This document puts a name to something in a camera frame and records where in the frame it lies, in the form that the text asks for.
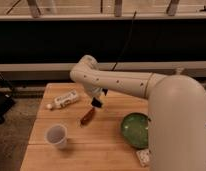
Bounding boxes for black object at left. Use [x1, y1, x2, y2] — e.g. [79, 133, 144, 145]
[0, 71, 17, 125]

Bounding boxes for black rectangular eraser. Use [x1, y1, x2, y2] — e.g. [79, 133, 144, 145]
[91, 98, 103, 108]

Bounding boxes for white plastic bottle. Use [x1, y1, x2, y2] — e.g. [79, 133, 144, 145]
[46, 90, 79, 110]

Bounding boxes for black hanging cable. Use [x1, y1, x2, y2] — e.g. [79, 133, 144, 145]
[110, 10, 138, 72]

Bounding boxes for brown red marker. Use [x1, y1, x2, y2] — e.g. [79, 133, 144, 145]
[80, 107, 95, 126]

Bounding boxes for green round plate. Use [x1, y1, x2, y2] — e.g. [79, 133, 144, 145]
[121, 112, 148, 149]

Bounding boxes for white speckled sponge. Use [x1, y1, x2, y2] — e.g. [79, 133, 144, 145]
[136, 149, 150, 167]

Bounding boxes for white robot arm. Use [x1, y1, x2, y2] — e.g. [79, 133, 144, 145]
[70, 55, 206, 171]

